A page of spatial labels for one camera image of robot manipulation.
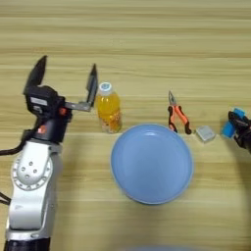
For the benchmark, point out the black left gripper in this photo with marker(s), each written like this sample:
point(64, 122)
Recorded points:
point(52, 129)

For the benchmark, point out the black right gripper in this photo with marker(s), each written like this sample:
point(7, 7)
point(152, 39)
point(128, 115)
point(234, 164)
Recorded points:
point(245, 137)

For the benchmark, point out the blue rectangular block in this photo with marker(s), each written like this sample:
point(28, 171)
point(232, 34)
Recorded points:
point(228, 131)

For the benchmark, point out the orange juice bottle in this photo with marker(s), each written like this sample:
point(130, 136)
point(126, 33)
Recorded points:
point(109, 111)

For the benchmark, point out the orange black pliers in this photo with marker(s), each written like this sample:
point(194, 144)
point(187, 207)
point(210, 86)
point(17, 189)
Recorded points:
point(179, 113)

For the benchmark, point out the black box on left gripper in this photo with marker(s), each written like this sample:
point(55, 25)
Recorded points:
point(40, 99)

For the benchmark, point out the small grey metal block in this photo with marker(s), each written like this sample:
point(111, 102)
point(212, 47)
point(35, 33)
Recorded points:
point(206, 133)

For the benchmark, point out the blue round plate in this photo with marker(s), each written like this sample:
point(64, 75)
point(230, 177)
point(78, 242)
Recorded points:
point(152, 163)

